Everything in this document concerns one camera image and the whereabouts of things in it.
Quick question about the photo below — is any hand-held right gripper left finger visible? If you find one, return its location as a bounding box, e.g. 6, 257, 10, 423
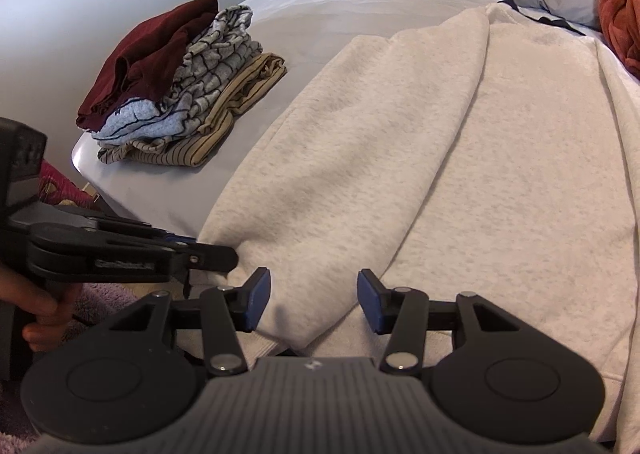
106, 267, 272, 378

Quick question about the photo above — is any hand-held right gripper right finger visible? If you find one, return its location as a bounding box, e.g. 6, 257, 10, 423
356, 268, 522, 377

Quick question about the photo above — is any orange-red crumpled garment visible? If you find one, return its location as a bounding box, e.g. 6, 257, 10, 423
598, 0, 640, 81

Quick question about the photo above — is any cream sweatshirt with navy collar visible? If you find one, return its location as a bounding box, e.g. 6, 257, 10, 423
196, 0, 640, 446

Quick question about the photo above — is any tan striped folded garment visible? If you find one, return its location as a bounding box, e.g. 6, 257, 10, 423
97, 52, 289, 169

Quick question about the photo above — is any grey striped folded garment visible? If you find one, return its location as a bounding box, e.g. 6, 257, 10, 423
92, 4, 264, 146

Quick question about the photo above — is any maroon folded garment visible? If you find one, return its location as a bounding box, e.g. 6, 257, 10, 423
75, 0, 221, 133

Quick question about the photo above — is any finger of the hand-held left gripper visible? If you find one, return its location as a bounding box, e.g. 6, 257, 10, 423
26, 225, 239, 284
94, 215, 199, 248

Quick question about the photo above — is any person's left hand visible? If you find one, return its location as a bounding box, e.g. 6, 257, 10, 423
0, 278, 84, 353

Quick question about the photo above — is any red patterned cloth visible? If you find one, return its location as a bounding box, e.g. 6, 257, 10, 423
37, 159, 102, 209

